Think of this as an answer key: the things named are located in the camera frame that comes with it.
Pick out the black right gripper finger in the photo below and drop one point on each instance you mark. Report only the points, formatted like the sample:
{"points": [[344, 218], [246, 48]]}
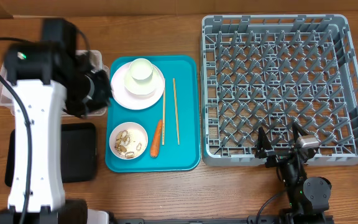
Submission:
{"points": [[263, 143], [299, 135]]}

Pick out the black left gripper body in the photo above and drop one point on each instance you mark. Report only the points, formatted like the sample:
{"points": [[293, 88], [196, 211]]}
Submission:
{"points": [[88, 94]]}

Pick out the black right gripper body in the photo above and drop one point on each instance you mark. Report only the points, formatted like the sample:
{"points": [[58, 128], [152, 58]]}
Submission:
{"points": [[276, 158]]}

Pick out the white cup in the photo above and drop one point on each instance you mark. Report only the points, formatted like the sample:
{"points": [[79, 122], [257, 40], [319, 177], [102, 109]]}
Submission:
{"points": [[141, 77]]}

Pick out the pink bowl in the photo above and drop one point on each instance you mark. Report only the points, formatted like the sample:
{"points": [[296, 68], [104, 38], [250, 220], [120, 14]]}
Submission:
{"points": [[128, 141]]}

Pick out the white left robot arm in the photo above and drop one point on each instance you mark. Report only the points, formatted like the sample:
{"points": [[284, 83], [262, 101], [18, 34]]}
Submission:
{"points": [[47, 79]]}

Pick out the grey dishwasher rack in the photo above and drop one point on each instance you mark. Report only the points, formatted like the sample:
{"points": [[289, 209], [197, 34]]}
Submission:
{"points": [[270, 72]]}

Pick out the clear plastic waste bin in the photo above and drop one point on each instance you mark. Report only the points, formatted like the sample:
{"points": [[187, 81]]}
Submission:
{"points": [[96, 61]]}

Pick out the pink plate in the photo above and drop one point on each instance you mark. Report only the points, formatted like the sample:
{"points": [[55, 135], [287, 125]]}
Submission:
{"points": [[129, 100]]}

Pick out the teal serving tray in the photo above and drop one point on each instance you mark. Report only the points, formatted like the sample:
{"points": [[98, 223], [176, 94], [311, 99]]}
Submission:
{"points": [[172, 157]]}

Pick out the black plastic tray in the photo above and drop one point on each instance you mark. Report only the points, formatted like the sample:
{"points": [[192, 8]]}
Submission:
{"points": [[78, 152]]}

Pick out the left wooden chopstick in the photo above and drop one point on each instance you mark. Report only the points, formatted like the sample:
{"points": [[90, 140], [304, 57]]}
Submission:
{"points": [[163, 113]]}

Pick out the wooden chopstick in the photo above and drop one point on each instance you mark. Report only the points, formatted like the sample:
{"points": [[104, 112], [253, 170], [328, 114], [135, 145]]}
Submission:
{"points": [[163, 113], [176, 110]]}

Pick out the right wooden chopstick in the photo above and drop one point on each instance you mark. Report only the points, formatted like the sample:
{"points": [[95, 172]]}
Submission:
{"points": [[176, 110]]}

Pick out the orange carrot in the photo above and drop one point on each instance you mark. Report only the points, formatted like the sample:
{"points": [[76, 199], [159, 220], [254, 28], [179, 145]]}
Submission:
{"points": [[155, 146]]}

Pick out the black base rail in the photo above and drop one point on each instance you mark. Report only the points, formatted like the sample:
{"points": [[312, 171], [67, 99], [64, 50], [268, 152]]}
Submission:
{"points": [[197, 221]]}

